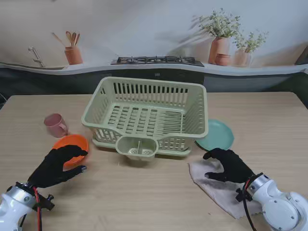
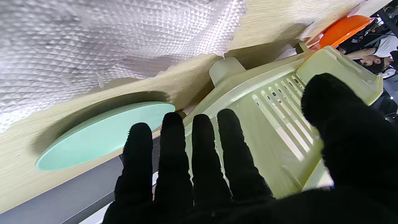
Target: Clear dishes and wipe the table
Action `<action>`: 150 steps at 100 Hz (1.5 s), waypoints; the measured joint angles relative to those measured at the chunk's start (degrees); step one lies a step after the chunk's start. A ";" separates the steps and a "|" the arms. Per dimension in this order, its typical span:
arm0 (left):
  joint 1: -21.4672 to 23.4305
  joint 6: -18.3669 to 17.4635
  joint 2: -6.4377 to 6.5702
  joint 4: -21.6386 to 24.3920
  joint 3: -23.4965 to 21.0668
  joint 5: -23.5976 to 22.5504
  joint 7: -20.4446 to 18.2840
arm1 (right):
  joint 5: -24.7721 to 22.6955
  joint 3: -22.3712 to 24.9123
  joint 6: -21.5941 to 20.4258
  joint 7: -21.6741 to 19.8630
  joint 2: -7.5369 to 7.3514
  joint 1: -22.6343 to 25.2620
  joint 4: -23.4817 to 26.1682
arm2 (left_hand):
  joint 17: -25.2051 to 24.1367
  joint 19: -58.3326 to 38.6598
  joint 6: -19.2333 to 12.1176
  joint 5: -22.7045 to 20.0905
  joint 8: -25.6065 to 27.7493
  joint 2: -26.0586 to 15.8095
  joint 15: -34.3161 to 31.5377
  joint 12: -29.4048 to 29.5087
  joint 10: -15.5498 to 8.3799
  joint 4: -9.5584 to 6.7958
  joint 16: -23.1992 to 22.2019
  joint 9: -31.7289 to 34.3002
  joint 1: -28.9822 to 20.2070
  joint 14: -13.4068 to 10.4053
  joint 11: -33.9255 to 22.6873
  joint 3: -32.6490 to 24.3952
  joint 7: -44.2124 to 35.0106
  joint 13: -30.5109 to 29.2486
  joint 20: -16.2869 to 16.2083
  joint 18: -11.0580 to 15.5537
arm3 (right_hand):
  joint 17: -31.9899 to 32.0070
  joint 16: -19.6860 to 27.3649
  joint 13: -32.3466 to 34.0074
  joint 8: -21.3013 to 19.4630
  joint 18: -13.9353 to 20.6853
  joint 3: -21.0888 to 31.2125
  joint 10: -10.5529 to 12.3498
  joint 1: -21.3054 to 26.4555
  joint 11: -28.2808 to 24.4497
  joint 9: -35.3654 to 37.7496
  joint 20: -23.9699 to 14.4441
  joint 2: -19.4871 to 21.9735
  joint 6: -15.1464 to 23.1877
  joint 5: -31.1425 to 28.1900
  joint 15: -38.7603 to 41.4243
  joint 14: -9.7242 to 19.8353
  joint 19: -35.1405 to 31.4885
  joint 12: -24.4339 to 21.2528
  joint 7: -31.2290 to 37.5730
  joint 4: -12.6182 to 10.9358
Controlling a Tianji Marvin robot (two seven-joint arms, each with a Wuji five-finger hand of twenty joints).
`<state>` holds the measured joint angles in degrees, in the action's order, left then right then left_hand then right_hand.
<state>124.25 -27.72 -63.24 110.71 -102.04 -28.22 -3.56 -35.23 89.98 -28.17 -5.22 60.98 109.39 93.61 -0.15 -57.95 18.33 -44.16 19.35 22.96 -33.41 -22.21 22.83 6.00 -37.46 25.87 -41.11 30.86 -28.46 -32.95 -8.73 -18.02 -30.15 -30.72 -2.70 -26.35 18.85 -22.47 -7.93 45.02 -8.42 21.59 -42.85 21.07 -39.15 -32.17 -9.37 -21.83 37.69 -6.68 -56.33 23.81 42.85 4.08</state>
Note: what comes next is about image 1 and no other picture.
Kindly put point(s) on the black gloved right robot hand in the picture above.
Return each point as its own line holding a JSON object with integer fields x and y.
{"x": 234, "y": 168}

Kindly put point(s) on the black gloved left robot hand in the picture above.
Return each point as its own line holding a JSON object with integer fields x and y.
{"x": 50, "y": 168}

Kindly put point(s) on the orange plastic bowl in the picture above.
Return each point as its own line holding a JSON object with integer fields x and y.
{"x": 72, "y": 140}

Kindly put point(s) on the teal plastic plate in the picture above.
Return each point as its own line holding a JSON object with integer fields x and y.
{"x": 216, "y": 134}

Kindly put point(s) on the pink plastic mug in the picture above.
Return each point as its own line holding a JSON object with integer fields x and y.
{"x": 54, "y": 127}

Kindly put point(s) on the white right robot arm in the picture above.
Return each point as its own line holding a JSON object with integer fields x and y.
{"x": 281, "y": 209}

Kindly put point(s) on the beige wiping cloth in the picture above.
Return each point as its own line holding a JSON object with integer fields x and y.
{"x": 223, "y": 195}

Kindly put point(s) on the pale green plastic dish rack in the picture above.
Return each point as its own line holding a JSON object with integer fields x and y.
{"x": 202, "y": 134}

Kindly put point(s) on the pale green cutlery holder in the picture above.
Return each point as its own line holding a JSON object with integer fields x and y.
{"x": 125, "y": 144}

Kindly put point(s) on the grey kitchen countertop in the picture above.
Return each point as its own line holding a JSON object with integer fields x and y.
{"x": 240, "y": 69}

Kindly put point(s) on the small round terracotta pot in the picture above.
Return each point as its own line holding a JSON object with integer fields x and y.
{"x": 222, "y": 60}

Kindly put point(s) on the plant in pale pot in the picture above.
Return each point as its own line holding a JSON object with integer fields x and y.
{"x": 241, "y": 59}

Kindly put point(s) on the metal faucet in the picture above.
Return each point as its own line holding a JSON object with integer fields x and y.
{"x": 36, "y": 55}

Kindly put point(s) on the terracotta utensil pot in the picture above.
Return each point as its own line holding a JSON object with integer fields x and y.
{"x": 73, "y": 56}

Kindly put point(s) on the plant in tall terracotta vase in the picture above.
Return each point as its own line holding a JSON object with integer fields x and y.
{"x": 219, "y": 48}

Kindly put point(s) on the wooden spatula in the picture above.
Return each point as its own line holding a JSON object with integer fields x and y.
{"x": 57, "y": 38}

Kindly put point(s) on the wooden spoon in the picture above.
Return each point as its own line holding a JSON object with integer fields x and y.
{"x": 68, "y": 36}
{"x": 77, "y": 38}
{"x": 73, "y": 37}

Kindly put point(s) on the black gas stove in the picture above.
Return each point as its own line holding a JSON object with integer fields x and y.
{"x": 156, "y": 60}

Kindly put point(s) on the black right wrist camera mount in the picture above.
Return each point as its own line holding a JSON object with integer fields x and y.
{"x": 240, "y": 195}

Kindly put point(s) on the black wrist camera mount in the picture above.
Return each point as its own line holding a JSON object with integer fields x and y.
{"x": 45, "y": 204}
{"x": 240, "y": 195}

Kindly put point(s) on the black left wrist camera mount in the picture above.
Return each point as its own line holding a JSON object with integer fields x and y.
{"x": 45, "y": 204}

